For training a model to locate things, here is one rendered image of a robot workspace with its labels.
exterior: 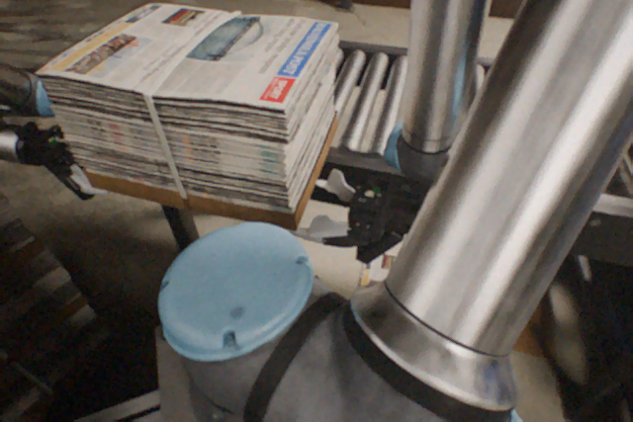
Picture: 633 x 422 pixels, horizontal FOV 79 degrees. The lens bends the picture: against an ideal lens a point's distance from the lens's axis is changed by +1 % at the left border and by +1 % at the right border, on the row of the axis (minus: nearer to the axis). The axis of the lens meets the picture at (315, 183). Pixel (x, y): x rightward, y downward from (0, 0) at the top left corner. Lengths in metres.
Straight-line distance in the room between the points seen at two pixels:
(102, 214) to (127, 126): 1.36
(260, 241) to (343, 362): 0.11
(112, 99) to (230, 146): 0.18
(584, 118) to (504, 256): 0.08
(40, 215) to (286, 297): 1.88
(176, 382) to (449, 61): 0.46
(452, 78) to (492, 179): 0.24
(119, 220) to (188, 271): 1.60
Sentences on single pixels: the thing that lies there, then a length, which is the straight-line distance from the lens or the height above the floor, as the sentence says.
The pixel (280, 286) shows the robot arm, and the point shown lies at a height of 1.05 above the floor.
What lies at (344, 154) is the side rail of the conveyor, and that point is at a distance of 0.77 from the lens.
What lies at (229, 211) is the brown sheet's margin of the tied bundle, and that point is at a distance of 0.63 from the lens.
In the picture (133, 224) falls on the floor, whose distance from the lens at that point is 1.86.
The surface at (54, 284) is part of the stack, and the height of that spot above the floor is 0.50.
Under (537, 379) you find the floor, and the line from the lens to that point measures 1.53.
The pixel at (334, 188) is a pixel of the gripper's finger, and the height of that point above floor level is 0.81.
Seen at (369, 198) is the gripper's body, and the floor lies 0.87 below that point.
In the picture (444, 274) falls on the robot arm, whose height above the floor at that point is 1.10.
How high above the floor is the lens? 1.29
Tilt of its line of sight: 44 degrees down
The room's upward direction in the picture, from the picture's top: straight up
